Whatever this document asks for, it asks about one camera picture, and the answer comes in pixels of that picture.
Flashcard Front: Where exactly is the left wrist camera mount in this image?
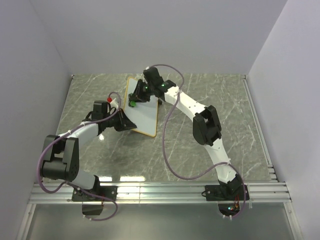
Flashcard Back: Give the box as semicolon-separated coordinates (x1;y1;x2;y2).
107;97;121;111

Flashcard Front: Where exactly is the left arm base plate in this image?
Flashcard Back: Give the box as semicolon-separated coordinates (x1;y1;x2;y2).
71;185;118;202

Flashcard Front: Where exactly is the aluminium rail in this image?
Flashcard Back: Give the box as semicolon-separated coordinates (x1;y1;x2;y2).
28;181;292;205
241;75;279;182

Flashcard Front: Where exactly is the purple cable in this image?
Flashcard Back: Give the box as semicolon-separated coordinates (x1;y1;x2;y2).
36;91;120;221
146;64;247;221

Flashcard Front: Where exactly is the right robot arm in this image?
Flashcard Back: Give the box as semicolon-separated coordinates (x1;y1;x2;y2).
127;64;246;200

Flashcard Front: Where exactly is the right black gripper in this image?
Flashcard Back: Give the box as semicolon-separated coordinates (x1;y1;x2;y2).
129;80;154;104

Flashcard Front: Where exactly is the green whiteboard eraser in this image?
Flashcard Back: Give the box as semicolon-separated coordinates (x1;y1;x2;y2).
128;94;137;108

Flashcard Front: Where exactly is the aluminium front rail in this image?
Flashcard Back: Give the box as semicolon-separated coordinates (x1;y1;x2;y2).
28;181;292;205

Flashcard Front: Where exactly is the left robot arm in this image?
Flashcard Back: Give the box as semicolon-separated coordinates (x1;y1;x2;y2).
37;98;137;201

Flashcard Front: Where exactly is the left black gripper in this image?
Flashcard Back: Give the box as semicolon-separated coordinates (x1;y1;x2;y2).
103;108;137;132

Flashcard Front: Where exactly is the yellow framed whiteboard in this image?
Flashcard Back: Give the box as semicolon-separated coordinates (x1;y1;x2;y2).
123;77;158;137

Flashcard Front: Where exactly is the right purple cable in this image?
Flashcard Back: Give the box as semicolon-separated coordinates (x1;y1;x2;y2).
146;64;247;221

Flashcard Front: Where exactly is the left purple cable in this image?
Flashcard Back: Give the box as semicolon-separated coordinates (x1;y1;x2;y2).
36;91;120;221

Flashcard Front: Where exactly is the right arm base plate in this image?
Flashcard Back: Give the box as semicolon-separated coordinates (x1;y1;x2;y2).
201;185;245;202

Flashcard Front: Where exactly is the aluminium right side rail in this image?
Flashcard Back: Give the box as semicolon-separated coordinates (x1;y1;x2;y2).
241;75;279;182

